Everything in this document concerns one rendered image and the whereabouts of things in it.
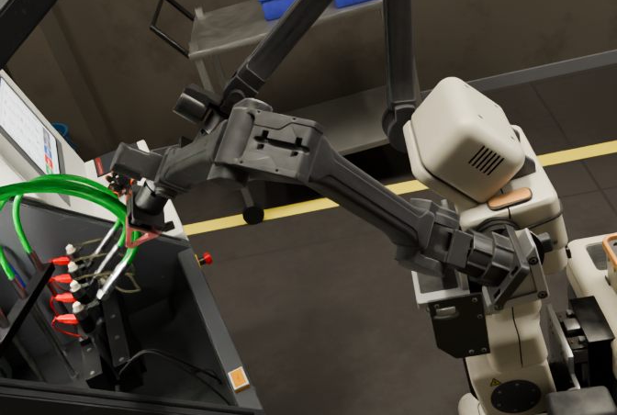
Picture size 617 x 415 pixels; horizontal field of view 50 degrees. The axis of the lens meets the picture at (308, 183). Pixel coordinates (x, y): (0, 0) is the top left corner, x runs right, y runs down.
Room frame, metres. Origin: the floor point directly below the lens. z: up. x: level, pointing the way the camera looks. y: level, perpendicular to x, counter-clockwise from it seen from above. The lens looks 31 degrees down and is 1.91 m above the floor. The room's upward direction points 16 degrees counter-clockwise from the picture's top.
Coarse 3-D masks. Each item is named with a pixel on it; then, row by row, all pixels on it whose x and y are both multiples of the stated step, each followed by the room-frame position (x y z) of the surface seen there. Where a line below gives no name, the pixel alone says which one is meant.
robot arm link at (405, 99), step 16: (384, 0) 1.28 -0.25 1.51; (400, 0) 1.26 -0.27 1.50; (384, 16) 1.28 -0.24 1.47; (400, 16) 1.25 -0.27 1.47; (384, 32) 1.29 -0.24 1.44; (400, 32) 1.25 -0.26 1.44; (400, 48) 1.25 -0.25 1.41; (400, 64) 1.24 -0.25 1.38; (400, 80) 1.24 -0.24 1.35; (400, 96) 1.23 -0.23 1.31; (384, 112) 1.30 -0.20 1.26; (400, 112) 1.21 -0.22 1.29; (400, 128) 1.20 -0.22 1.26; (400, 144) 1.20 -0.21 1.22
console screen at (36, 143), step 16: (0, 80) 1.96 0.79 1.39; (0, 96) 1.81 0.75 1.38; (16, 96) 1.97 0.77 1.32; (0, 112) 1.69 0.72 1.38; (16, 112) 1.83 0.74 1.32; (32, 112) 2.01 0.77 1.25; (0, 128) 1.59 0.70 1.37; (16, 128) 1.71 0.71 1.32; (32, 128) 1.86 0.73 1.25; (16, 144) 1.59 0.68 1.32; (32, 144) 1.72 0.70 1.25; (48, 144) 1.87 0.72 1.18; (32, 160) 1.61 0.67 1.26; (48, 160) 1.74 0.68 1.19
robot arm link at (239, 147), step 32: (256, 128) 0.74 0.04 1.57; (288, 128) 0.72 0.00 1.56; (320, 128) 0.72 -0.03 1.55; (224, 160) 0.72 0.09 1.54; (256, 160) 0.70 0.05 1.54; (288, 160) 0.69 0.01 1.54; (320, 160) 0.70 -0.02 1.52; (320, 192) 0.74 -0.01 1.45; (352, 192) 0.73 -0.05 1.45; (384, 192) 0.77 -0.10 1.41; (384, 224) 0.77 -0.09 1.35; (416, 224) 0.79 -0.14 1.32; (448, 224) 0.83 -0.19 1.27; (416, 256) 0.78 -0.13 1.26
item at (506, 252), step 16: (480, 240) 0.81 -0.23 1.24; (496, 240) 0.81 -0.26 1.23; (512, 240) 0.82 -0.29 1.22; (480, 256) 0.79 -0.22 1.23; (496, 256) 0.78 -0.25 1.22; (512, 256) 0.78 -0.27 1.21; (464, 272) 0.79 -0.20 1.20; (480, 272) 0.78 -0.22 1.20; (496, 272) 0.77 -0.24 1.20; (512, 272) 0.76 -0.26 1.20; (528, 272) 0.75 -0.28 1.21; (496, 288) 0.77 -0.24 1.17; (512, 288) 0.75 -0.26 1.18; (496, 304) 0.76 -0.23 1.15
